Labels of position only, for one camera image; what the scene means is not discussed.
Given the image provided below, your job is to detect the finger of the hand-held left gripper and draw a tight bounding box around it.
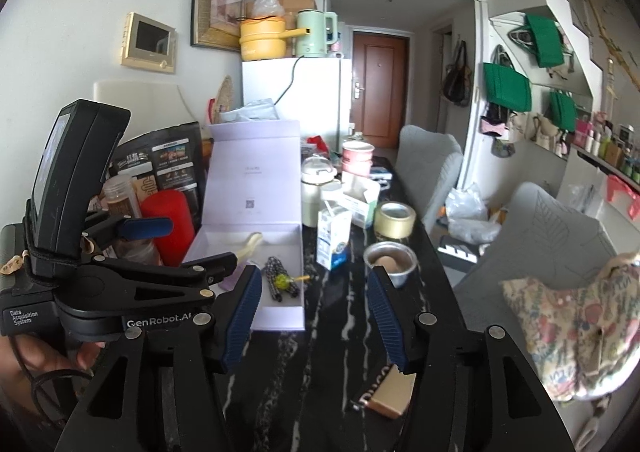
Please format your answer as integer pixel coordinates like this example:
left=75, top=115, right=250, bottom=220
left=82, top=215, right=174, bottom=254
left=92, top=251, right=239, bottom=301

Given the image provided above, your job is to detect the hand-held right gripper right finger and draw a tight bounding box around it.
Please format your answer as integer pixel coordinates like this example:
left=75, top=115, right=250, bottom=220
left=366, top=265, right=566, bottom=452

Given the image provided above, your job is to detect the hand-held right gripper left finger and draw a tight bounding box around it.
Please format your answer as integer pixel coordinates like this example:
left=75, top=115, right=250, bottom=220
left=55, top=265, right=264, bottom=452

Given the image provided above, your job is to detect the small purple box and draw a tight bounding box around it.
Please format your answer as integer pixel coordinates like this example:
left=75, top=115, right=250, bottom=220
left=215, top=273, right=246, bottom=295

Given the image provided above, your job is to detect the cream hair clip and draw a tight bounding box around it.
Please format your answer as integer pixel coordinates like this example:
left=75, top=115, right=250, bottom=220
left=235, top=232, right=264, bottom=265

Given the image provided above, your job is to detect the black white patterned scrunchie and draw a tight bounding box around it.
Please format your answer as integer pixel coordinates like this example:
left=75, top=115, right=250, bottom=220
left=263, top=256, right=302, bottom=303

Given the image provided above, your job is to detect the long black box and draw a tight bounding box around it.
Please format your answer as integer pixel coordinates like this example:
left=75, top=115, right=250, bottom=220
left=350, top=363, right=397, bottom=412

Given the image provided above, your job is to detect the gold rectangular box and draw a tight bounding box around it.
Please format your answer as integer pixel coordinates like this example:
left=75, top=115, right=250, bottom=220
left=372, top=364, right=417, bottom=419

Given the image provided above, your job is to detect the lilac hinged gift box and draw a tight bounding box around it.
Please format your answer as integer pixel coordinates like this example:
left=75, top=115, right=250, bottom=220
left=181, top=119, right=306, bottom=331

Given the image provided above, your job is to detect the person's left hand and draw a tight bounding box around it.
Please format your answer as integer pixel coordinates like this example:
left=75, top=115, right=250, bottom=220
left=0, top=336, right=107, bottom=403

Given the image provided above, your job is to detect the red container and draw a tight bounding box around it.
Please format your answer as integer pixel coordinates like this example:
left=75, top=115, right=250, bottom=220
left=140, top=189, right=197, bottom=268

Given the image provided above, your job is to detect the brown plastic jar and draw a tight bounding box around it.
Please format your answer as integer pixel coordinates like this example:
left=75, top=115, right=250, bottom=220
left=102, top=175, right=143, bottom=220

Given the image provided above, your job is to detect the small metal bowl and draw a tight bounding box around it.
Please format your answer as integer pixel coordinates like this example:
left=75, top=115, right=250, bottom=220
left=363, top=241, right=418, bottom=288

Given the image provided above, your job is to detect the black printed box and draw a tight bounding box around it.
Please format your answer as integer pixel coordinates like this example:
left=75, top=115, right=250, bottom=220
left=112, top=121, right=208, bottom=233

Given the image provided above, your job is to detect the clear packing tape roll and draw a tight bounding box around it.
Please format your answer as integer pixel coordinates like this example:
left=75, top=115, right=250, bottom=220
left=375, top=202, right=417, bottom=242

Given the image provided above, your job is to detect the cream rounded board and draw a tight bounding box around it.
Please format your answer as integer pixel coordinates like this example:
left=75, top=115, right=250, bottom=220
left=92, top=80, right=201, bottom=125

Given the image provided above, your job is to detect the white blue milk carton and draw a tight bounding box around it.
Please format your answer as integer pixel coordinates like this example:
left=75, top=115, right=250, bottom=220
left=316, top=199, right=353, bottom=272

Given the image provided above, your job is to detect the black white striped object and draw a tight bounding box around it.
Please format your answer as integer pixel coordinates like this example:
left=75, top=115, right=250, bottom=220
left=437, top=237, right=481, bottom=265

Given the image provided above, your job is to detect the white green carton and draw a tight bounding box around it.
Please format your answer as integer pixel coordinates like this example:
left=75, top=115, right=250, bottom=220
left=339, top=172, right=382, bottom=228

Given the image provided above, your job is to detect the white jug with clear lid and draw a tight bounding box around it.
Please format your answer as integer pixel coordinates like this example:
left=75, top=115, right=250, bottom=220
left=300, top=155, right=338, bottom=228

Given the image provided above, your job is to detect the white plastic bag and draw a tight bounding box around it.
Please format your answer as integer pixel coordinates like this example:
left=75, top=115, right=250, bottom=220
left=445, top=185, right=501, bottom=243

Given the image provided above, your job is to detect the gold intercom panel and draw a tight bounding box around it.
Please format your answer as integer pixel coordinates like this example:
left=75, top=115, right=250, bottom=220
left=120, top=11, right=177, bottom=74

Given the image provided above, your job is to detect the woven straw fan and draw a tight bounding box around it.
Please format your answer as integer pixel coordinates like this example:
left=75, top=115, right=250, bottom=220
left=207, top=76, right=235, bottom=125

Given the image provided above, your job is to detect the grey leaf-patterned chair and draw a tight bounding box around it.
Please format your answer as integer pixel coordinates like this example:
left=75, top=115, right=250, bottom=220
left=452, top=182, right=621, bottom=333
left=397, top=125, right=465, bottom=233

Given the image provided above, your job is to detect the clear plastic bag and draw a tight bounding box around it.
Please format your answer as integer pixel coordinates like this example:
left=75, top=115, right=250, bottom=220
left=217, top=100, right=281, bottom=123

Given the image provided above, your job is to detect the pink paper bowl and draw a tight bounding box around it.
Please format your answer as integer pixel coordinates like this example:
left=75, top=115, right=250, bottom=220
left=341, top=141, right=376, bottom=175

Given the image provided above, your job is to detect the floral cushion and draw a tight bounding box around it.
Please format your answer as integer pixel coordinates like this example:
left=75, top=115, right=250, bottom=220
left=500, top=252, right=640, bottom=403

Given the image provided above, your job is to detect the white fridge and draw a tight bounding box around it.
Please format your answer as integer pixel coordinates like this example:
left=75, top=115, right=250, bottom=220
left=242, top=57, right=353, bottom=150

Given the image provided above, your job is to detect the small pink black bag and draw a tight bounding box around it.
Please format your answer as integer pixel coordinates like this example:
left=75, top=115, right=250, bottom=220
left=480, top=102, right=511, bottom=135

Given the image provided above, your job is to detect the yellow cooking pot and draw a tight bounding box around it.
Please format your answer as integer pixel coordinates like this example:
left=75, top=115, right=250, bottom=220
left=239, top=17, right=308, bottom=62

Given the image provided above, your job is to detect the brown door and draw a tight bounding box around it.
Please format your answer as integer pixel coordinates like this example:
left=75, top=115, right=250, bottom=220
left=352, top=30, right=413, bottom=149

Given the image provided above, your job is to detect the beige plush toy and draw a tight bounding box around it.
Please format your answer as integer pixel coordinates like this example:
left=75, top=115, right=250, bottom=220
left=597, top=252, right=640, bottom=278

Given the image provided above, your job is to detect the beige tote bag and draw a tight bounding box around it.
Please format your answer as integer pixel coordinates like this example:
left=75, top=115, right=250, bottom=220
left=530, top=112, right=561, bottom=153

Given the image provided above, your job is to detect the light green electric kettle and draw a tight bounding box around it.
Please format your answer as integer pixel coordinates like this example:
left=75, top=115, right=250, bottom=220
left=295, top=10, right=338, bottom=58

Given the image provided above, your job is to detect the black handbag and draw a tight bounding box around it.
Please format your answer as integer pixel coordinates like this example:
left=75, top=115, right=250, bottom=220
left=442, top=40, right=473, bottom=107

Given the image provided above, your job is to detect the green tote bag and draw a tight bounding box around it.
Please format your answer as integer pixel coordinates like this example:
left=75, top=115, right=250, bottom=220
left=549, top=90, right=577, bottom=130
left=482, top=61, right=532, bottom=113
left=525, top=12, right=565, bottom=68

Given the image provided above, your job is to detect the pink plastic bag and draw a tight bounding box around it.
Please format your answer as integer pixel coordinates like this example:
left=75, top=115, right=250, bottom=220
left=606, top=175, right=640, bottom=220

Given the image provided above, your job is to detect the row of bottles on shelf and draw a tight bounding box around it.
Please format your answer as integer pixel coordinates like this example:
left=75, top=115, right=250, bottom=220
left=575, top=112, right=640, bottom=183

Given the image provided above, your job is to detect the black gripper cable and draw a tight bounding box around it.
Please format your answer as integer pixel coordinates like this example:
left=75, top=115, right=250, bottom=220
left=10, top=337, right=96, bottom=428

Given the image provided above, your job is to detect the black power cable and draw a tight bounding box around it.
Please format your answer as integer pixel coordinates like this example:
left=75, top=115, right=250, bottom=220
left=272, top=57, right=306, bottom=108

